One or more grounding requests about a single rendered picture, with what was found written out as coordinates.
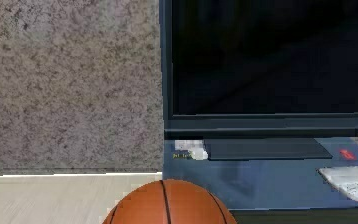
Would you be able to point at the orange basketball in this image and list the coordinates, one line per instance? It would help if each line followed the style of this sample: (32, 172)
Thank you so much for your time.
(169, 206)

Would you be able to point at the white crumpled paper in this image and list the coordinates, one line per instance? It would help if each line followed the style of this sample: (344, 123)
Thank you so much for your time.
(350, 183)

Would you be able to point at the black television set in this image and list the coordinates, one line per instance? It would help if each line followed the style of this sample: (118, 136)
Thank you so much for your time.
(267, 83)

